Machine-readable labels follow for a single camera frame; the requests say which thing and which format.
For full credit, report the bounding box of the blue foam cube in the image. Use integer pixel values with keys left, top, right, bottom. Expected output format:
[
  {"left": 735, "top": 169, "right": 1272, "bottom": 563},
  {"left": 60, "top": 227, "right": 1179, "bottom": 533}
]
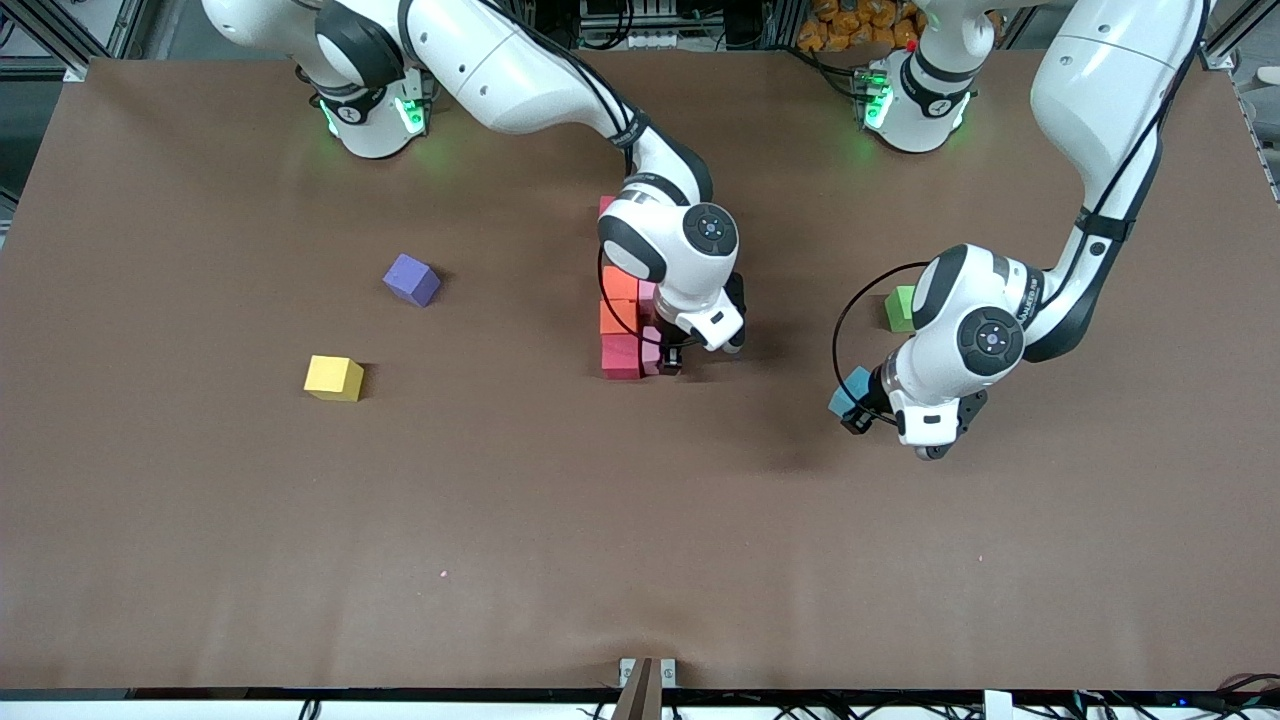
[{"left": 828, "top": 366, "right": 874, "bottom": 419}]

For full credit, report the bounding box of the brown paper table cover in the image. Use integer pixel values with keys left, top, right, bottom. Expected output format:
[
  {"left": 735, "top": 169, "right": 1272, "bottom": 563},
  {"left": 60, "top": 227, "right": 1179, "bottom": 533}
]
[{"left": 0, "top": 45, "right": 1280, "bottom": 693}]

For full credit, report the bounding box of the purple foam cube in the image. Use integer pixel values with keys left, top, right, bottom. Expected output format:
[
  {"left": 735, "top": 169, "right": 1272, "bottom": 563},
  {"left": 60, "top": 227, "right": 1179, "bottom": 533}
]
[{"left": 383, "top": 253, "right": 442, "bottom": 308}]

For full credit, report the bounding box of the grey electronics unit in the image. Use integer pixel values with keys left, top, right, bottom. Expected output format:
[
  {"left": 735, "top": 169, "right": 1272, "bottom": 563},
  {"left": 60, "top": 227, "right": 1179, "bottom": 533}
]
[{"left": 578, "top": 0, "right": 701, "bottom": 51}]

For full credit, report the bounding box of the orange snack bag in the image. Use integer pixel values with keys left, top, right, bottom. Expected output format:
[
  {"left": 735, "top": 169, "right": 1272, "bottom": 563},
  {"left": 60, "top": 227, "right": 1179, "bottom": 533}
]
[{"left": 797, "top": 0, "right": 926, "bottom": 53}]

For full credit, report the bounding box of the yellow foam cube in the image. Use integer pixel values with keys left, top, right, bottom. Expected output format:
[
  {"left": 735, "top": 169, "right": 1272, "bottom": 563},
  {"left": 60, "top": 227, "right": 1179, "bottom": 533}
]
[{"left": 304, "top": 355, "right": 366, "bottom": 403}]

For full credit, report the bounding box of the black camera cable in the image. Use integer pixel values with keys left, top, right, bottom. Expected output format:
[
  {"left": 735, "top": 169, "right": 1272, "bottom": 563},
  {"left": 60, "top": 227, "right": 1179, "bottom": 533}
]
[
  {"left": 832, "top": 262, "right": 933, "bottom": 429},
  {"left": 597, "top": 245, "right": 669, "bottom": 349}
]

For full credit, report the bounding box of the metal clamp bracket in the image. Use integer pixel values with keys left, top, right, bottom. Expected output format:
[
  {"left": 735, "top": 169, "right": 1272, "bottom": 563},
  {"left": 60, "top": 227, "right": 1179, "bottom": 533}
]
[{"left": 612, "top": 657, "right": 677, "bottom": 720}]

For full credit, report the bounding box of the aluminium frame profile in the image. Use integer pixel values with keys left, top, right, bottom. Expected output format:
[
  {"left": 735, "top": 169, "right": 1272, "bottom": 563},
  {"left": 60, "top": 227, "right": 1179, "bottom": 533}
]
[
  {"left": 1200, "top": 0, "right": 1280, "bottom": 73},
  {"left": 10, "top": 0, "right": 151, "bottom": 81}
]

